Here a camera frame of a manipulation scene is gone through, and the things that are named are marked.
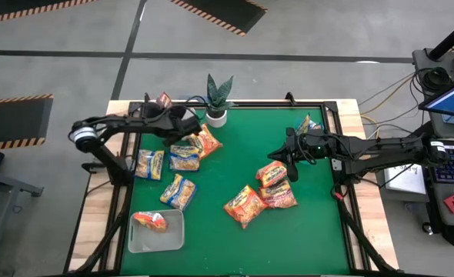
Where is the grey workstation desk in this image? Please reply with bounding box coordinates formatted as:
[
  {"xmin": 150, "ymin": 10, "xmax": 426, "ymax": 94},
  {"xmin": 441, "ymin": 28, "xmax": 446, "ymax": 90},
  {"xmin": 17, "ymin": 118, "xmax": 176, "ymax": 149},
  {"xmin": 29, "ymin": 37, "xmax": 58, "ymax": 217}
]
[{"xmin": 376, "ymin": 115, "xmax": 454, "ymax": 247}]

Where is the coiled black cable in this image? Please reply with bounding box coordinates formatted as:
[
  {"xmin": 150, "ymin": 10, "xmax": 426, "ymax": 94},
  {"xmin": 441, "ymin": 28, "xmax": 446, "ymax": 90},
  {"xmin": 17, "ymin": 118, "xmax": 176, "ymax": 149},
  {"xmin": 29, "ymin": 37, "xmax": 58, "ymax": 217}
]
[{"xmin": 422, "ymin": 67, "xmax": 453, "ymax": 92}]

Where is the white paper sign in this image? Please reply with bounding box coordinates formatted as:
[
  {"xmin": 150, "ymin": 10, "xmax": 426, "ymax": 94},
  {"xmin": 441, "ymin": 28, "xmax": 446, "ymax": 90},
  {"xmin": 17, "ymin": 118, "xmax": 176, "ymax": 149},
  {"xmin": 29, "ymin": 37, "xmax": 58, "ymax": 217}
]
[{"xmin": 383, "ymin": 163, "xmax": 428, "ymax": 195}]

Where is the orange chicken ramen noodle pack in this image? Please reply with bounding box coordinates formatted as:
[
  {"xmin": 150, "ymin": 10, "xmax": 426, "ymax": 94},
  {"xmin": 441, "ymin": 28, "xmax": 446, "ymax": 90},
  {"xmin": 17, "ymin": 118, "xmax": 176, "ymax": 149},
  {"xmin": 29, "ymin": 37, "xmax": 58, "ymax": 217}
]
[
  {"xmin": 132, "ymin": 210, "xmax": 169, "ymax": 234},
  {"xmin": 188, "ymin": 123, "xmax": 224, "ymax": 160},
  {"xmin": 223, "ymin": 184, "xmax": 269, "ymax": 230}
]

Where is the black camera pole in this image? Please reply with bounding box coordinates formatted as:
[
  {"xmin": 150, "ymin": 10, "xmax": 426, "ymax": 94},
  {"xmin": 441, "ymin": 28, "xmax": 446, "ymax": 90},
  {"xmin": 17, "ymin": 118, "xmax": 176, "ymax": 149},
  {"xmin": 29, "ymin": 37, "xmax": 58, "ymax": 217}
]
[{"xmin": 426, "ymin": 15, "xmax": 454, "ymax": 62}]

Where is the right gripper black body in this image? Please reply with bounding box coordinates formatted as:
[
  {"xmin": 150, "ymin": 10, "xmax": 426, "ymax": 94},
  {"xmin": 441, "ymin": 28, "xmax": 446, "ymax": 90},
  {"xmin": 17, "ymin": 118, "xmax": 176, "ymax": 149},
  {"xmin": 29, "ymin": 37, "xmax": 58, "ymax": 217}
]
[{"xmin": 284, "ymin": 127, "xmax": 322, "ymax": 183}]

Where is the translucent blue plastic bin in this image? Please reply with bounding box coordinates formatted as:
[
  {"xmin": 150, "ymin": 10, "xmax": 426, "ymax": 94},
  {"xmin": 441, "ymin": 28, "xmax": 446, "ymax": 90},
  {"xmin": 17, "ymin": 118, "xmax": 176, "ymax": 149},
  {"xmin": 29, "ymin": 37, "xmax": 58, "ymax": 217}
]
[{"xmin": 284, "ymin": 114, "xmax": 325, "ymax": 136}]

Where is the black hazard-striped floor mat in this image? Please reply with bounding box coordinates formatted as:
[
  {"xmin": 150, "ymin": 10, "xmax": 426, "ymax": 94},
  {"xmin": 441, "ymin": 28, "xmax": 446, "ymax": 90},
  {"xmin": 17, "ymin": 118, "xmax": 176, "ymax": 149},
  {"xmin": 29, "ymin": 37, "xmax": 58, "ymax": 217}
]
[
  {"xmin": 168, "ymin": 0, "xmax": 269, "ymax": 38},
  {"xmin": 0, "ymin": 93, "xmax": 55, "ymax": 151},
  {"xmin": 0, "ymin": 0, "xmax": 97, "ymax": 26}
]

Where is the red beef ramen noodle pack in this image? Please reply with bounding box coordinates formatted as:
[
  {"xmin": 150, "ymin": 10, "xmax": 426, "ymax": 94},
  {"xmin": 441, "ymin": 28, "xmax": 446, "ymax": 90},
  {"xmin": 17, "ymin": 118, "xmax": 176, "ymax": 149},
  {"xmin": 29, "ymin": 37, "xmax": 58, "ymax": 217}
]
[
  {"xmin": 255, "ymin": 160, "xmax": 289, "ymax": 189},
  {"xmin": 155, "ymin": 91, "xmax": 174, "ymax": 110},
  {"xmin": 258, "ymin": 179, "xmax": 299, "ymax": 210}
]

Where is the black aluminium table frame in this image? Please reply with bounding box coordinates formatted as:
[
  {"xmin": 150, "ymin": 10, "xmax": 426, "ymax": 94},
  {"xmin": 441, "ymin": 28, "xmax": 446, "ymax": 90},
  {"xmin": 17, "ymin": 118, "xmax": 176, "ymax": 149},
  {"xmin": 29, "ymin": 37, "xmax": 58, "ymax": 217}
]
[{"xmin": 63, "ymin": 92, "xmax": 401, "ymax": 277}]

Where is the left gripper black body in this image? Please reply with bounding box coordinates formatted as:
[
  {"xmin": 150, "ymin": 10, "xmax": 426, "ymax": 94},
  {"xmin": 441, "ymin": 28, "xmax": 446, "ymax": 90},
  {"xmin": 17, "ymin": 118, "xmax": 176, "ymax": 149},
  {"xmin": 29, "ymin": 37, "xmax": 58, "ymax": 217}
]
[{"xmin": 156, "ymin": 105, "xmax": 192, "ymax": 148}]

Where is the green table mat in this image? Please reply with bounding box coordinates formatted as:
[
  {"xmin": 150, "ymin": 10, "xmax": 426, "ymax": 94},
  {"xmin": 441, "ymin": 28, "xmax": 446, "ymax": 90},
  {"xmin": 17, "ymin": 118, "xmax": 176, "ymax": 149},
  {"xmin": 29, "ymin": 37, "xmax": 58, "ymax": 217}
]
[{"xmin": 119, "ymin": 107, "xmax": 351, "ymax": 276}]

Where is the blue yellow ramen noodle pack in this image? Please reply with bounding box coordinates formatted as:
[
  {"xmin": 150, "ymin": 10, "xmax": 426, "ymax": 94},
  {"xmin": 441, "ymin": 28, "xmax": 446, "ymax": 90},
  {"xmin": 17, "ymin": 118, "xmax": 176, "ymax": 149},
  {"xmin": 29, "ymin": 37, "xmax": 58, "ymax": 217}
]
[
  {"xmin": 295, "ymin": 113, "xmax": 323, "ymax": 136},
  {"xmin": 159, "ymin": 173, "xmax": 199, "ymax": 212},
  {"xmin": 134, "ymin": 149, "xmax": 165, "ymax": 182},
  {"xmin": 169, "ymin": 144, "xmax": 202, "ymax": 172}
]

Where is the pale grey plastic bin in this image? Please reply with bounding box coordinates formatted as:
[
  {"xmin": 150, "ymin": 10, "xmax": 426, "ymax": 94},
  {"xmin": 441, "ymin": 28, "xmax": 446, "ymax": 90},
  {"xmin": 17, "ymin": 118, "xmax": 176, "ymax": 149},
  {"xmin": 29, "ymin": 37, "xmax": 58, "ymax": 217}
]
[{"xmin": 127, "ymin": 209, "xmax": 185, "ymax": 254}]

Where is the snake plant in white pot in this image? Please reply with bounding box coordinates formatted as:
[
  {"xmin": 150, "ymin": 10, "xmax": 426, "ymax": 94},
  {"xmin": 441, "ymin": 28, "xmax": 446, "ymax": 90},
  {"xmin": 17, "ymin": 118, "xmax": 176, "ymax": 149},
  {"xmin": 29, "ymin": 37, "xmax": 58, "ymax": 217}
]
[{"xmin": 205, "ymin": 73, "xmax": 235, "ymax": 129}]

